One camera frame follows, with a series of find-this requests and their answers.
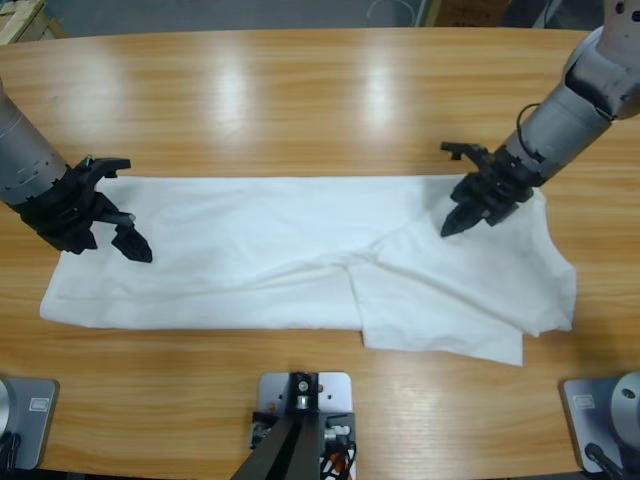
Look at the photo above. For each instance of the brown cardboard box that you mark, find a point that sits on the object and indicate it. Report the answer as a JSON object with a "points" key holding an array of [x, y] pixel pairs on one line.
{"points": [[470, 12]]}

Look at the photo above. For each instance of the arm grey base plate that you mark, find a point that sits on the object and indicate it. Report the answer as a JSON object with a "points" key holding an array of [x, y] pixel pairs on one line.
{"points": [[40, 425], [582, 415]]}

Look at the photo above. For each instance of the white mount block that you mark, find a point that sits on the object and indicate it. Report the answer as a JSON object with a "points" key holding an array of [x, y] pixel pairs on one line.
{"points": [[335, 390]]}

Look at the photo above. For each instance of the black clamp bracket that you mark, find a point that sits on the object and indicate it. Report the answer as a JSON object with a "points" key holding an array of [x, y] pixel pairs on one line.
{"points": [[342, 416]]}

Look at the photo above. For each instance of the wooden pallet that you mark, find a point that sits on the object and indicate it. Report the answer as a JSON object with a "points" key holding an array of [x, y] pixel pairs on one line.
{"points": [[20, 20]]}

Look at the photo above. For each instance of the white T-shirt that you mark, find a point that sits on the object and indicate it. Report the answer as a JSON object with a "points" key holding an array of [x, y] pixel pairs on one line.
{"points": [[300, 240]]}

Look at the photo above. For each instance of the arm silver base disc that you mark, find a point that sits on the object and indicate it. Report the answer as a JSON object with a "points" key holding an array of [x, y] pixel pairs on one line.
{"points": [[4, 410], [625, 410]]}

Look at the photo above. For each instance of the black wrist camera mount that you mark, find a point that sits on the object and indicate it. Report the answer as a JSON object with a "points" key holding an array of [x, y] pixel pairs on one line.
{"points": [[462, 147], [110, 164]]}

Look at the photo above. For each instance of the light wooden plank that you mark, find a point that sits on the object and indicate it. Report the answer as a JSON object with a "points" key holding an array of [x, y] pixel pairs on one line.
{"points": [[432, 12]]}

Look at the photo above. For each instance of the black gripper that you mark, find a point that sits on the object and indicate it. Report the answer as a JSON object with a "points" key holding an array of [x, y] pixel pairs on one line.
{"points": [[500, 187], [70, 215]]}

